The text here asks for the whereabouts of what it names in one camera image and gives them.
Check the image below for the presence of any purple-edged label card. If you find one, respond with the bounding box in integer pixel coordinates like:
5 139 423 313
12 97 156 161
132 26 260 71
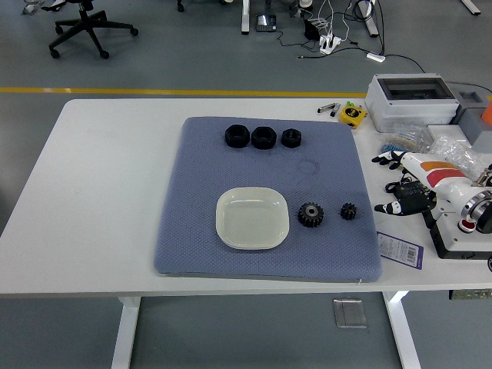
376 231 425 270

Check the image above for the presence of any blue-grey textured mat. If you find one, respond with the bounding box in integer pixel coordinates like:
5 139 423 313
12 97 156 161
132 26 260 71
153 116 384 284

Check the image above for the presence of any button control box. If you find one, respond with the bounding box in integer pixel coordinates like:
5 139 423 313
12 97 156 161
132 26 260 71
422 209 492 261

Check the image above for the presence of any white square plate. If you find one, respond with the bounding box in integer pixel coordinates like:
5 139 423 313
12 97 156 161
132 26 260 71
215 187 290 251

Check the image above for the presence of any bag of blue resistors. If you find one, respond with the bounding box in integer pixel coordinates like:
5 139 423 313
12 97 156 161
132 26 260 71
380 128 430 155

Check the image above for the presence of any large black gear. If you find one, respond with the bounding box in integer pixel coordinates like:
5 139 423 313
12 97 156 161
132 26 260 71
298 202 324 228

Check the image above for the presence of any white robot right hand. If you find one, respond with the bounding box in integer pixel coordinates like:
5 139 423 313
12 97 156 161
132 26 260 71
371 151 480 217

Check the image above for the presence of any black desk phone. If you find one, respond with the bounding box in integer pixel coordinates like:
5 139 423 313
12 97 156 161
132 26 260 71
255 14 278 33

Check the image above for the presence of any flat white box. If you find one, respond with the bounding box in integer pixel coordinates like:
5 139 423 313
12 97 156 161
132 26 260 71
427 124 468 145

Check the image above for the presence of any white power strip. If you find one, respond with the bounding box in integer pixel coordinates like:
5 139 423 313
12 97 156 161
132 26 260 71
319 34 344 55

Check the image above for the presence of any small black hex nut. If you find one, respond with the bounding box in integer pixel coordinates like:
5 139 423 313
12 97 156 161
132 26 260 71
281 128 303 148

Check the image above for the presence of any large black hex nut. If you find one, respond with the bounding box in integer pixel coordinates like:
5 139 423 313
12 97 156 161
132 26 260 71
224 125 251 149
251 125 277 150

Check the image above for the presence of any under-table power strip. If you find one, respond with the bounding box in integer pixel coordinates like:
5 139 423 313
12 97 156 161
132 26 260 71
448 288 492 301

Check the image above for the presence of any white table leg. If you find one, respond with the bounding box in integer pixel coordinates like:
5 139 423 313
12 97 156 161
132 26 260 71
111 296 141 369
383 291 422 369

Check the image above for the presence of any yellow tape measure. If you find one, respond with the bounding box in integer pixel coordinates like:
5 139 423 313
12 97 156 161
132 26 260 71
338 106 368 130

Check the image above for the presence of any grey background desk leg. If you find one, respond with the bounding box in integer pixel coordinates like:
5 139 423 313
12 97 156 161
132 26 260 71
355 0 381 38

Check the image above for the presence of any grey block with recess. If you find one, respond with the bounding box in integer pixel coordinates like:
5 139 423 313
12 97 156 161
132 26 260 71
447 82 492 153

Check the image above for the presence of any metal floor hatch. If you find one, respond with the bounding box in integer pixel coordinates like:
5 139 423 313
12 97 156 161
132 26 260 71
332 298 368 329

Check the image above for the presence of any black power adapter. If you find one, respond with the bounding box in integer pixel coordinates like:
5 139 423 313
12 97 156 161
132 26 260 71
304 18 322 41

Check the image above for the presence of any grey electrical enclosure box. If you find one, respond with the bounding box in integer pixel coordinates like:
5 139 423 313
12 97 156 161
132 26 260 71
364 73 460 134

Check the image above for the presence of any black floor cable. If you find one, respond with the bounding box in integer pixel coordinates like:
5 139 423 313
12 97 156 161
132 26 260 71
384 53 428 75

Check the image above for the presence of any black office chair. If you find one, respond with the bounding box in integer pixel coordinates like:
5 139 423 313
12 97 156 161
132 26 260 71
48 0 139 60

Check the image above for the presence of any clear plastic parts bag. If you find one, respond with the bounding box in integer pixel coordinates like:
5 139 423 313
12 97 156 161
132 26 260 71
428 135 490 181

